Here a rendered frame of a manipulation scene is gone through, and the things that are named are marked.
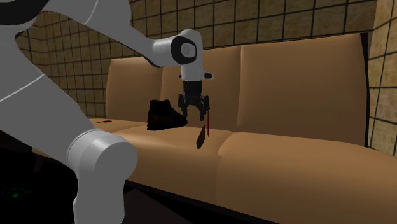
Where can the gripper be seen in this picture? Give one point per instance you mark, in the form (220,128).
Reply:
(192,91)

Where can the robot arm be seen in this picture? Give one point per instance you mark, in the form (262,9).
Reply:
(40,118)

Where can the red stick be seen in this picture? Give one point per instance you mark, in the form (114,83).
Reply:
(208,125)

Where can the black boot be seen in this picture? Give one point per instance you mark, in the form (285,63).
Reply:
(162,116)

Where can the brown oval thing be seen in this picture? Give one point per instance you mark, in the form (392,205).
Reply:
(201,138)

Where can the tan sofa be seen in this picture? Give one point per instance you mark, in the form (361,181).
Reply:
(279,118)

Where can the thin black pen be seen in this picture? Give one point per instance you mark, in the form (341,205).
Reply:
(104,121)

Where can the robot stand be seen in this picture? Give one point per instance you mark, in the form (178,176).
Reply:
(34,183)

